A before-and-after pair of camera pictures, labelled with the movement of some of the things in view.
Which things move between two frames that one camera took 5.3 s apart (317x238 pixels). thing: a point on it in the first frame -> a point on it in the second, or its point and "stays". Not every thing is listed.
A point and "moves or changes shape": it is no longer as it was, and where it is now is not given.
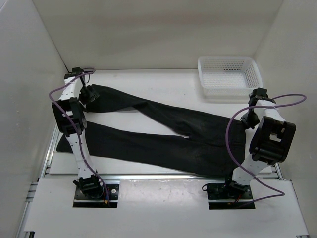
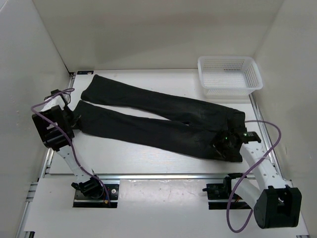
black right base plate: [231, 191] stays
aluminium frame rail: [215, 177] stays
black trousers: [213, 145] moves or changes shape
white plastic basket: [224, 77] stays
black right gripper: [251, 124] -> [223, 153]
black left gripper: [93, 95] -> [74, 122]
